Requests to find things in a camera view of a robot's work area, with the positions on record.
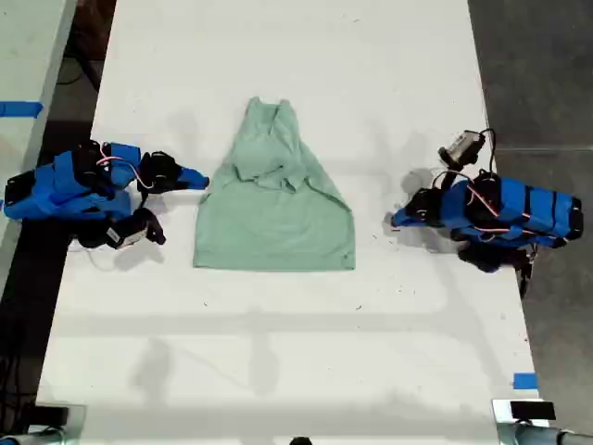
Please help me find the short black camera stalk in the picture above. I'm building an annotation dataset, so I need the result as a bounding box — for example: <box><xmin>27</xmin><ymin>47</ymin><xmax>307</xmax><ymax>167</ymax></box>
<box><xmin>432</xmin><ymin>169</ymin><xmax>465</xmax><ymax>192</ymax></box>
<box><xmin>132</xmin><ymin>207</ymin><xmax>168</xmax><ymax>247</ymax></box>

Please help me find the small blue tape square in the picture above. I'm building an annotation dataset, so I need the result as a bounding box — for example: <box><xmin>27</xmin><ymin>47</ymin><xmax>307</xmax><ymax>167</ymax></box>
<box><xmin>512</xmin><ymin>371</ymin><xmax>540</xmax><ymax>392</ymax></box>

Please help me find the small black box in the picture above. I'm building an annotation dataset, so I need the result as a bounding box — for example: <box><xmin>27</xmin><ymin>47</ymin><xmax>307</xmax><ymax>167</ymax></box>
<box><xmin>509</xmin><ymin>400</ymin><xmax>557</xmax><ymax>423</ymax></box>
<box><xmin>32</xmin><ymin>404</ymin><xmax>71</xmax><ymax>430</ymax></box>

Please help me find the grey metal tube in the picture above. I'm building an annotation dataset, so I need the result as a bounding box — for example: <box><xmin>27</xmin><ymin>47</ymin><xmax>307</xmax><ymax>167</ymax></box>
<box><xmin>496</xmin><ymin>423</ymin><xmax>593</xmax><ymax>445</ymax></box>

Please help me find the pale green T-shirt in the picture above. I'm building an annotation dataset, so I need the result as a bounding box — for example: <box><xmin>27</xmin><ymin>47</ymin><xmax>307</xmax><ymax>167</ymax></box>
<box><xmin>192</xmin><ymin>95</ymin><xmax>357</xmax><ymax>273</ymax></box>

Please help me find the black camera cable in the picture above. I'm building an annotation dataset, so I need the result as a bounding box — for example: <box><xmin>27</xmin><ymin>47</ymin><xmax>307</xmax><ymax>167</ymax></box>
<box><xmin>480</xmin><ymin>127</ymin><xmax>498</xmax><ymax>175</ymax></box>
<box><xmin>73</xmin><ymin>225</ymin><xmax>115</xmax><ymax>271</ymax></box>

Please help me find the white side table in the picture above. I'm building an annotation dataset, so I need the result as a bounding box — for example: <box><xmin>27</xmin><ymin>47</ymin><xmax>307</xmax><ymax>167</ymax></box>
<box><xmin>0</xmin><ymin>0</ymin><xmax>79</xmax><ymax>288</ymax></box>

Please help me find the red white arm wire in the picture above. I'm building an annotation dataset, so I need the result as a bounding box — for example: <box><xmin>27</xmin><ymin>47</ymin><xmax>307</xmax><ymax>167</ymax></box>
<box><xmin>464</xmin><ymin>182</ymin><xmax>535</xmax><ymax>234</ymax></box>
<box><xmin>96</xmin><ymin>142</ymin><xmax>155</xmax><ymax>190</ymax></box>

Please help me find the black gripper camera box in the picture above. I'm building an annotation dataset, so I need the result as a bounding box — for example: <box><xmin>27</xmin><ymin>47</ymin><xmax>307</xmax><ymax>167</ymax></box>
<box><xmin>436</xmin><ymin>130</ymin><xmax>487</xmax><ymax>169</ymax></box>
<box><xmin>107</xmin><ymin>217</ymin><xmax>150</xmax><ymax>252</ymax></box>

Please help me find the long blue tape strip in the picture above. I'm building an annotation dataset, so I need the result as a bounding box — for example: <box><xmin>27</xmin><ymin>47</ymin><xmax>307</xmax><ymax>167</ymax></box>
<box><xmin>0</xmin><ymin>100</ymin><xmax>44</xmax><ymax>119</ymax></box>

